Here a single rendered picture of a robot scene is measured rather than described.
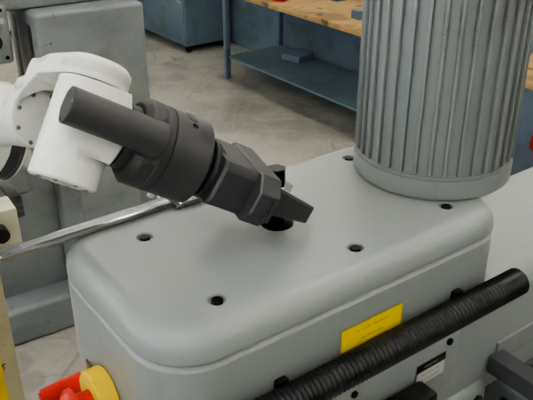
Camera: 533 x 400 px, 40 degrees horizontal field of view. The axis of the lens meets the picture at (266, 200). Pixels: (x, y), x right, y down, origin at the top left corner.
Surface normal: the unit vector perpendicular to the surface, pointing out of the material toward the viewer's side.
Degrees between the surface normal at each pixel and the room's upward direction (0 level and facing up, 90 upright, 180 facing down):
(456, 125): 90
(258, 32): 90
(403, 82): 90
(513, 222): 0
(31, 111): 77
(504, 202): 0
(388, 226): 0
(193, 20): 90
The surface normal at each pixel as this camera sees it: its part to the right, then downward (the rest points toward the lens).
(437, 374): 0.59, 0.37
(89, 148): 0.52, 0.04
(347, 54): -0.81, 0.27
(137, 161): -0.39, 0.21
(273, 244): 0.00, -0.89
